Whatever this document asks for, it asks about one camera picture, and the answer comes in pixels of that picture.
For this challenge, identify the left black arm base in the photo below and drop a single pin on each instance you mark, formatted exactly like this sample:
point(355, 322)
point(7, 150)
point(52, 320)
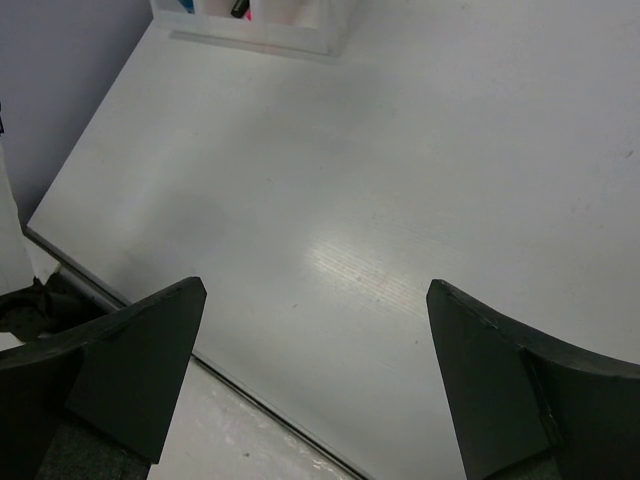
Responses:
point(47, 308)

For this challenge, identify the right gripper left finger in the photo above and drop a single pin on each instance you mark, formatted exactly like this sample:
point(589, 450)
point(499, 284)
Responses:
point(96, 401)

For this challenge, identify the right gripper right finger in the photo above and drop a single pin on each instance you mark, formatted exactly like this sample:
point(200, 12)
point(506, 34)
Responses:
point(526, 405)

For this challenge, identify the pink black highlighter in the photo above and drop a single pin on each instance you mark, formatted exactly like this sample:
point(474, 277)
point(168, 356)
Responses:
point(241, 9)

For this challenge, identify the blue black highlighter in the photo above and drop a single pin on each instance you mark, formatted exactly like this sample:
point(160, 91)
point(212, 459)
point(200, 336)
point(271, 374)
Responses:
point(187, 5)

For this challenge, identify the clear three-compartment plastic tray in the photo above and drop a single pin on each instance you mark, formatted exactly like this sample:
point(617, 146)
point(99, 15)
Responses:
point(315, 27)

